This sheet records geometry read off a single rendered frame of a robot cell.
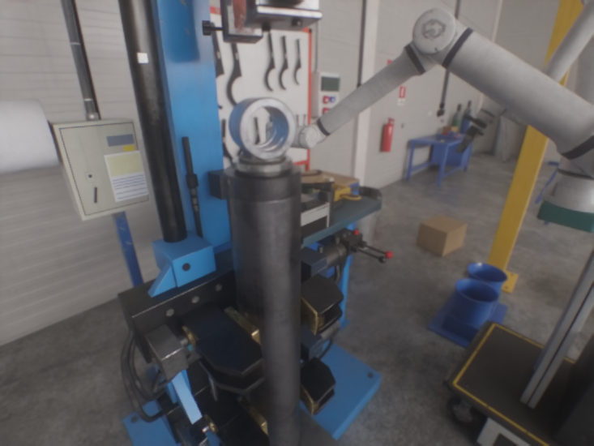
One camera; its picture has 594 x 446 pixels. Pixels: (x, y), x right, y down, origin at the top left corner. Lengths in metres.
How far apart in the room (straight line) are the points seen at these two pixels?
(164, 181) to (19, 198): 1.76
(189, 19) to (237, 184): 0.62
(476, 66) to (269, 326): 0.97
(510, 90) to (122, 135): 1.42
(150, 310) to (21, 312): 2.08
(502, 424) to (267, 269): 1.37
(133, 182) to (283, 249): 0.91
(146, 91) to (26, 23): 1.73
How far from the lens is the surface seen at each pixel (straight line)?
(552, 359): 1.73
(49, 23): 2.66
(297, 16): 0.56
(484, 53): 1.01
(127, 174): 1.48
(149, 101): 0.98
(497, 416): 1.80
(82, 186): 1.46
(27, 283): 2.88
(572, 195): 1.26
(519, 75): 1.01
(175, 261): 0.98
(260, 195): 0.71
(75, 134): 1.43
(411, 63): 1.16
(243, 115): 0.71
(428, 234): 3.61
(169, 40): 1.10
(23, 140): 1.39
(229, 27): 0.93
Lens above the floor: 1.65
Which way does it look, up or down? 24 degrees down
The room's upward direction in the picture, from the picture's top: straight up
